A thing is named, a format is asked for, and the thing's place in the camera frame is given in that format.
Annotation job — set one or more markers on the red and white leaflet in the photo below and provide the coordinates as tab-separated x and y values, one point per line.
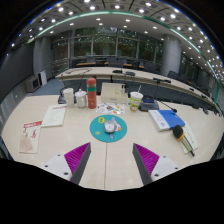
30	136

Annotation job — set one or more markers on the white paper cup with straw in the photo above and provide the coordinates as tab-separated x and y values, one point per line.
135	101

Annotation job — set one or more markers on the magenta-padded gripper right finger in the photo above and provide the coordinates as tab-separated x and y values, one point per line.
148	160

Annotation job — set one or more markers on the silver grey computer mouse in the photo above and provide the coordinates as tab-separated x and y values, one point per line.
109	127

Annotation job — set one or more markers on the grey monitor on floor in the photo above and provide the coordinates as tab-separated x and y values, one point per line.
32	84

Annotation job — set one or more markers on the handheld microphone black foam head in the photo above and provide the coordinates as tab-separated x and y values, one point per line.
177	131

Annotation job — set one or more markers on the white lidded mug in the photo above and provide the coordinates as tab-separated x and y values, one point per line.
81	99

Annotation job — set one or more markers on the pale green paper sheet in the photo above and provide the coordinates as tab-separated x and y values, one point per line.
191	135

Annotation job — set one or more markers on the ceiling lights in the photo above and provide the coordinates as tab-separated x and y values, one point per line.
126	20

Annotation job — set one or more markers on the white cardboard box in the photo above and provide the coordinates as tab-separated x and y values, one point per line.
113	95

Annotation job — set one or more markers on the long curved conference table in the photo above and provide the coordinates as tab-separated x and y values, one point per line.
100	71

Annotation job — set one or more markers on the colourful sticker sheet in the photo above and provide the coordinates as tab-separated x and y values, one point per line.
110	108

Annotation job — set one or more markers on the small black desk console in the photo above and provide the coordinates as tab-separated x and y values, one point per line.
61	99

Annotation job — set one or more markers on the red drink bottle green band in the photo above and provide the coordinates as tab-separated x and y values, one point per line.
91	95

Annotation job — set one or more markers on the round teal cartoon mouse pad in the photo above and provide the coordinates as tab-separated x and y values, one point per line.
98	131

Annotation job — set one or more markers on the blue and white book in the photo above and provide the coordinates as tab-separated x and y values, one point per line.
170	118

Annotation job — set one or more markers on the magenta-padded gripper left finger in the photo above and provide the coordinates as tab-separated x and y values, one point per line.
75	158

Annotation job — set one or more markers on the dark office chairs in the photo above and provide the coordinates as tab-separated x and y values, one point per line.
150	66

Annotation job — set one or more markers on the black conference microphone console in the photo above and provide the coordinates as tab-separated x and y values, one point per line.
148	105

